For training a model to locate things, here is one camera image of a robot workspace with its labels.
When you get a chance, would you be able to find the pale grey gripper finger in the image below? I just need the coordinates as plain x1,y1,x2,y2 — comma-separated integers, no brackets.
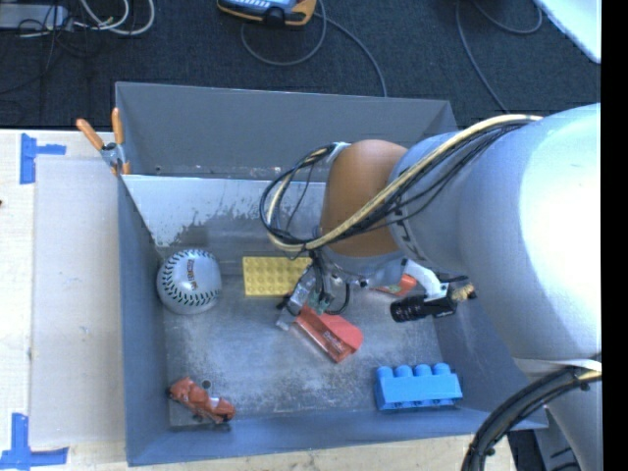
292,279,317,321
275,288,303,333

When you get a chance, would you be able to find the yellow studded plate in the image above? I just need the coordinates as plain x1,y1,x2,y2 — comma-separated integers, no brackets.
241,255,314,298

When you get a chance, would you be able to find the red flat wedge block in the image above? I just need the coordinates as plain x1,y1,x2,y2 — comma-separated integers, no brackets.
293,303,365,365

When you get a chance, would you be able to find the grey metal bin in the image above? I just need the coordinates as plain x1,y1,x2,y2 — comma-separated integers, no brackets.
113,80,550,468

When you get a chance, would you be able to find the orange packet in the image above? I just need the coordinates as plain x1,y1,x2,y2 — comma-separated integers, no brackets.
375,273,419,298

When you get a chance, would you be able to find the white baseball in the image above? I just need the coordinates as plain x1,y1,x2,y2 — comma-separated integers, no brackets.
155,247,224,316

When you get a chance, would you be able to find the red-brown toy car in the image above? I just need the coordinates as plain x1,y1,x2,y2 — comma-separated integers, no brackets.
165,376,237,426

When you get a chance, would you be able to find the blue toy brick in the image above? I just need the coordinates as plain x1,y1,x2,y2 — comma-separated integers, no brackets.
374,361,464,412

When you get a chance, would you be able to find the black cylinder on white bracket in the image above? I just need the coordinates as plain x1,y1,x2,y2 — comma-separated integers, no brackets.
390,258,478,325

